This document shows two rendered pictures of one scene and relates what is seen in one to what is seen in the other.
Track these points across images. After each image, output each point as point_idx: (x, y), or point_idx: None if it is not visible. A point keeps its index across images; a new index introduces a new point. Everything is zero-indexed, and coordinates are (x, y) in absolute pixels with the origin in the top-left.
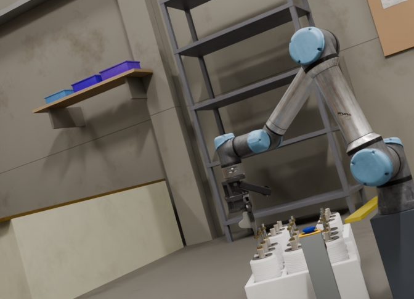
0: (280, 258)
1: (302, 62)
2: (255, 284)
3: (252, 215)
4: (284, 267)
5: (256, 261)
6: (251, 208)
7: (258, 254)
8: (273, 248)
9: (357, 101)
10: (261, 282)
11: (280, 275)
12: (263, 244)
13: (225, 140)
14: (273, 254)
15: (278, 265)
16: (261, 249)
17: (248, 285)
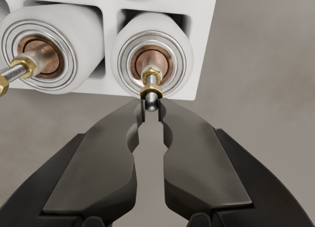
0: (58, 7)
1: None
2: (198, 77)
3: (254, 160)
4: (71, 0)
5: (185, 82)
6: (207, 215)
7: (76, 80)
8: (33, 28)
9: None
10: (200, 65)
11: (168, 18)
12: (38, 66)
13: None
14: (148, 25)
15: (164, 17)
16: (161, 70)
17: (193, 92)
